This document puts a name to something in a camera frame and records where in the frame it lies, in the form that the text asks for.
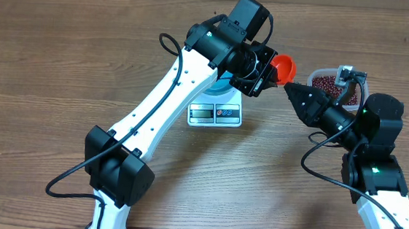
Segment blue plastic bowl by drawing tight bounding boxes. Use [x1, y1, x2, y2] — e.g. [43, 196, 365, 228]
[204, 71, 233, 96]

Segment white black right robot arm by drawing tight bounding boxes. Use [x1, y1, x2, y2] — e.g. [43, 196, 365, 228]
[284, 82, 409, 229]

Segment orange measuring scoop blue handle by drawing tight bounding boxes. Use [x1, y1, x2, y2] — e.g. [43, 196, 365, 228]
[270, 54, 297, 85]

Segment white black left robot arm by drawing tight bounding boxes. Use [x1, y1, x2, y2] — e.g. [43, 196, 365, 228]
[85, 0, 277, 229]

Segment white digital kitchen scale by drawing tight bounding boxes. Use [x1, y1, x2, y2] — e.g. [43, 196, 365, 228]
[187, 88, 243, 128]

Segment clear plastic bean container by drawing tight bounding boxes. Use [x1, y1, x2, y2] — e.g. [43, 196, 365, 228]
[304, 65, 372, 115]

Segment red adzuki beans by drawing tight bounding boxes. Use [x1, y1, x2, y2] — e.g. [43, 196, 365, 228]
[312, 76, 343, 98]

